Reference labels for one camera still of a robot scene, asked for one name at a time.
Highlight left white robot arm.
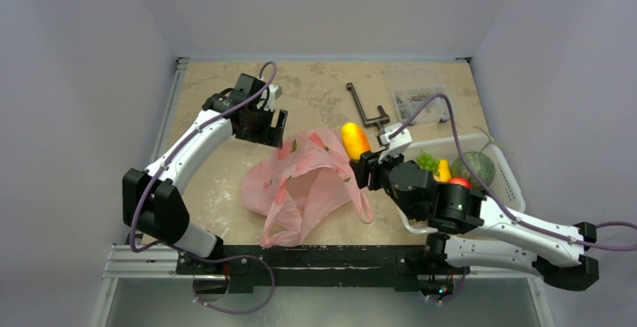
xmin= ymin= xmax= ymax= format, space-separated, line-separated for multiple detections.
xmin=122 ymin=74 xmax=288 ymax=274

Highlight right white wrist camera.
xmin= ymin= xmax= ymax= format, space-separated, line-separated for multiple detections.
xmin=376 ymin=123 xmax=412 ymax=163

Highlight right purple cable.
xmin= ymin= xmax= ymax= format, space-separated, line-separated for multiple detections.
xmin=388 ymin=93 xmax=637 ymax=306

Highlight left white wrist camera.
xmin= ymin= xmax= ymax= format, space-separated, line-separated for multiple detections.
xmin=258 ymin=84 xmax=282 ymax=112

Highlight red fake apple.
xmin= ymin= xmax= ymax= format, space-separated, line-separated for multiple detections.
xmin=447 ymin=177 xmax=473 ymax=189

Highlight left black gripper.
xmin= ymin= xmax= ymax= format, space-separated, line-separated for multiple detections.
xmin=237 ymin=104 xmax=286 ymax=148

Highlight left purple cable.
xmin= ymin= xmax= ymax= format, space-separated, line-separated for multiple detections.
xmin=129 ymin=61 xmax=278 ymax=315

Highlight black metal crank handle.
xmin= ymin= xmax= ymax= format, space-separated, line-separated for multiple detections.
xmin=346 ymin=82 xmax=391 ymax=135

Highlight clear plastic screw box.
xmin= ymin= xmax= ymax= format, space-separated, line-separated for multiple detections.
xmin=383 ymin=62 xmax=451 ymax=125

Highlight aluminium frame rail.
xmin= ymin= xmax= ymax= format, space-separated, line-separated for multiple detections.
xmin=103 ymin=57 xmax=542 ymax=280

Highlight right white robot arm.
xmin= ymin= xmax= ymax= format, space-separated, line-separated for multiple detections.
xmin=349 ymin=152 xmax=599 ymax=292

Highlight orange yellow fake papaya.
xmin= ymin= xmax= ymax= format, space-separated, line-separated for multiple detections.
xmin=340 ymin=123 xmax=371 ymax=162

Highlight purple cable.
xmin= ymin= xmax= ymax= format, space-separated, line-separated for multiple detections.
xmin=129 ymin=61 xmax=278 ymax=315
xmin=388 ymin=93 xmax=637 ymax=306

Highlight pink plastic bag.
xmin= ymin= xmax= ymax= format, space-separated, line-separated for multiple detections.
xmin=240 ymin=129 xmax=373 ymax=247

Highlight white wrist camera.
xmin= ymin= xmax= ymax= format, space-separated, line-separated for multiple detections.
xmin=376 ymin=123 xmax=412 ymax=163
xmin=258 ymin=84 xmax=282 ymax=112

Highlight white plastic basket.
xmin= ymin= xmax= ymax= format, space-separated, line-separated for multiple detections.
xmin=403 ymin=133 xmax=526 ymax=213

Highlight green fake melon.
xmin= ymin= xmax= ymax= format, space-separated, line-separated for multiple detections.
xmin=450 ymin=151 xmax=496 ymax=190

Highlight black metal base rail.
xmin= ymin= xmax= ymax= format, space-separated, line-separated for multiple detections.
xmin=176 ymin=245 xmax=467 ymax=296

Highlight green fake grapes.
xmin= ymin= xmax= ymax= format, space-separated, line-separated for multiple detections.
xmin=415 ymin=152 xmax=439 ymax=176

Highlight yellow fake mango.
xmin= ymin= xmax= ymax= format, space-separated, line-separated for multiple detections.
xmin=434 ymin=159 xmax=451 ymax=183

